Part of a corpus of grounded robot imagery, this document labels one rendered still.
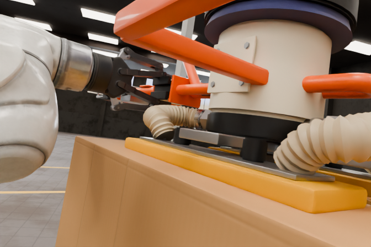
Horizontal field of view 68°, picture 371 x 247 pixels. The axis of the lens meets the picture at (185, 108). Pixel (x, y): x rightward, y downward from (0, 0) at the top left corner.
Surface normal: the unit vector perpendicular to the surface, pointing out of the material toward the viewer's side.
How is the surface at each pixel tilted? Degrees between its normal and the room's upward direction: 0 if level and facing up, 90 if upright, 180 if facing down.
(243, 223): 90
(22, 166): 137
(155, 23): 179
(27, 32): 45
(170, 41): 91
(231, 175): 90
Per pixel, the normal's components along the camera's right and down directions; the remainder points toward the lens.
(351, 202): 0.59, 0.03
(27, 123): 0.81, -0.30
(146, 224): -0.79, -0.17
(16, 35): 0.51, -0.69
